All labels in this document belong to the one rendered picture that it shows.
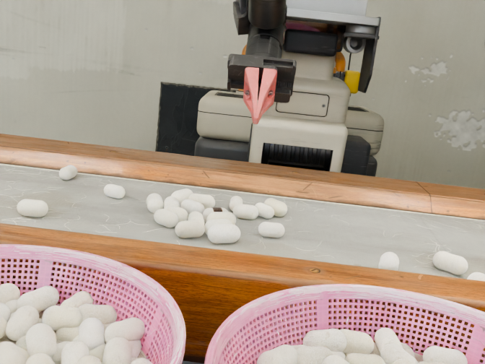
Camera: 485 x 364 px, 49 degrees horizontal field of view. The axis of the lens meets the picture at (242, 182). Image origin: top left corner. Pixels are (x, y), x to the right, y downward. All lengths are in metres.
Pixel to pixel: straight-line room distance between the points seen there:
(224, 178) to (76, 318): 0.44
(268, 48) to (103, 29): 1.99
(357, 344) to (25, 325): 0.25
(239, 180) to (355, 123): 0.78
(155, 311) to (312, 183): 0.46
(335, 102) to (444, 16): 1.60
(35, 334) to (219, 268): 0.16
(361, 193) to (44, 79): 2.24
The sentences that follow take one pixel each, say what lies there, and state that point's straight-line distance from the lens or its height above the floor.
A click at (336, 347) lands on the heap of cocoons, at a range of 0.43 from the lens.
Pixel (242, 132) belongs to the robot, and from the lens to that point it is 1.52.
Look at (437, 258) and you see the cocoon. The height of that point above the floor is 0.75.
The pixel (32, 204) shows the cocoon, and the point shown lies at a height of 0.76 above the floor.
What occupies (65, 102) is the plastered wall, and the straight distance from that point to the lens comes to 2.84.
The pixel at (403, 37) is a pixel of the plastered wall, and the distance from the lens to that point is 2.75.
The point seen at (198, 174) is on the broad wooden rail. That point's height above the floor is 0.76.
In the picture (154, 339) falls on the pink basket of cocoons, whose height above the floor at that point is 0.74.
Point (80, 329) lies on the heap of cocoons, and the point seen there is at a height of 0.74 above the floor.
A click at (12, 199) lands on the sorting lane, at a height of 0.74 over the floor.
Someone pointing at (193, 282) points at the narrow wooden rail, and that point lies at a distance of 0.47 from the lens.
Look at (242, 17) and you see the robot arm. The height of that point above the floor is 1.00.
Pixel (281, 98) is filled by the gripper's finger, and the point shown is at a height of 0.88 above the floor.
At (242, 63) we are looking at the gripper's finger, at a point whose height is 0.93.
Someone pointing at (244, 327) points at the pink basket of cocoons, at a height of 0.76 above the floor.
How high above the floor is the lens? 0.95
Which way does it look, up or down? 14 degrees down
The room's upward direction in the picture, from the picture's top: 6 degrees clockwise
